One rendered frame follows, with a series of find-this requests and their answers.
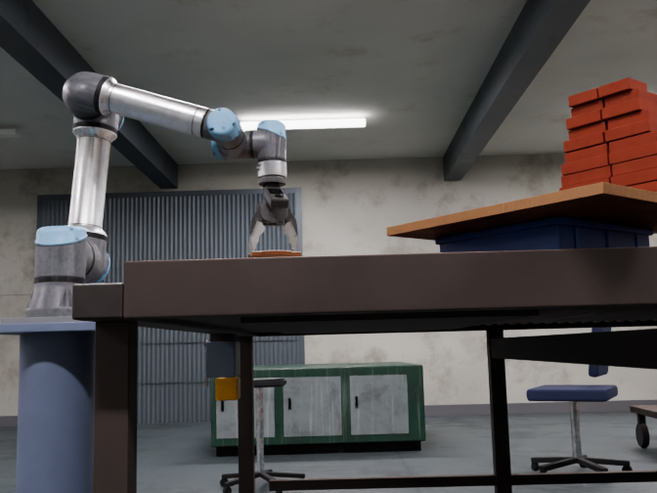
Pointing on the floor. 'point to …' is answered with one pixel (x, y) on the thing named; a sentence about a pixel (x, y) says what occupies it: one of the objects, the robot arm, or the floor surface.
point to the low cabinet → (330, 410)
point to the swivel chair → (577, 418)
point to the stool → (260, 438)
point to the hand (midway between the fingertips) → (274, 254)
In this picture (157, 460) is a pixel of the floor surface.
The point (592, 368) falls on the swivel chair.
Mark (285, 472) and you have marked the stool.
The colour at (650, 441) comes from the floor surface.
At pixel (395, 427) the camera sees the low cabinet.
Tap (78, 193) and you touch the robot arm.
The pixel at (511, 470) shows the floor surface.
